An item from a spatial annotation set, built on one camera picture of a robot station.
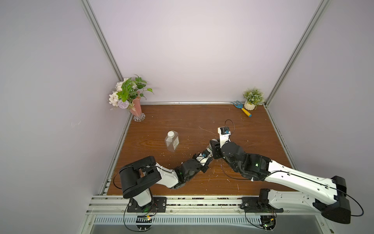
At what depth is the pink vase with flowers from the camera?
0.87m

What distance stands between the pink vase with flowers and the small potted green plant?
74 centimetres

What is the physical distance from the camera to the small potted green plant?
3.57 feet
